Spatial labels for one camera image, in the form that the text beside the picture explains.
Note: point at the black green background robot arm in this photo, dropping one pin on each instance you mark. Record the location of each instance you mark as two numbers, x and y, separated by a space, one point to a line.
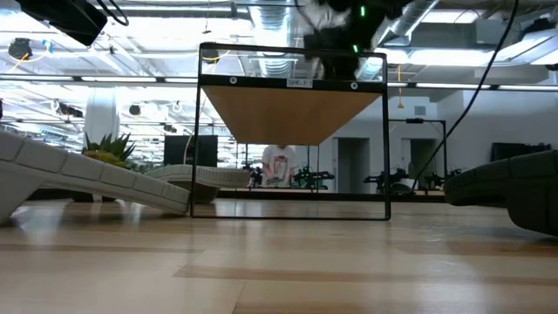
314 178

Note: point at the black background robot arm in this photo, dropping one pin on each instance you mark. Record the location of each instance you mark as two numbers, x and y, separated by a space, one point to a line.
436 179
388 178

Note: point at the potted succulent in black pot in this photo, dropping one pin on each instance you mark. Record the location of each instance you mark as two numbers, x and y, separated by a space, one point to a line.
111 148

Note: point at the dark green slide sandal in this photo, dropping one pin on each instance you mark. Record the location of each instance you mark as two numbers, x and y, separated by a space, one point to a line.
536 192
479 185

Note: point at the black background cabinet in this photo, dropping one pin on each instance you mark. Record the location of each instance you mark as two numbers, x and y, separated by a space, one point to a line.
510 151

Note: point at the black computer monitor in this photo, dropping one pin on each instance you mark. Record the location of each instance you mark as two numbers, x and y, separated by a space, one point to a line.
178 150

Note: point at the person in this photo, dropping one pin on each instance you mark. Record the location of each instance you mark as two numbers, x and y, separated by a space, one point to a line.
279 163

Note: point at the trailing green vine plant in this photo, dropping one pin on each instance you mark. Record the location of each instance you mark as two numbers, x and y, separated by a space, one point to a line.
146 166

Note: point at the long wooden background table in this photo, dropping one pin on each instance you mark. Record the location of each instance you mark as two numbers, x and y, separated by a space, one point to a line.
235 190

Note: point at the black metal background frame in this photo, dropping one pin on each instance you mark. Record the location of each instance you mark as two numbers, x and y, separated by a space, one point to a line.
414 120

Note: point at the white round pillar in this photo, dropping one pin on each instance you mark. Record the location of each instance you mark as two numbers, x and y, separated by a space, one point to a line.
101 115

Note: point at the black frame wooden shelf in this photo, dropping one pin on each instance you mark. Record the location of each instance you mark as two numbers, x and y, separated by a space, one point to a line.
287 113

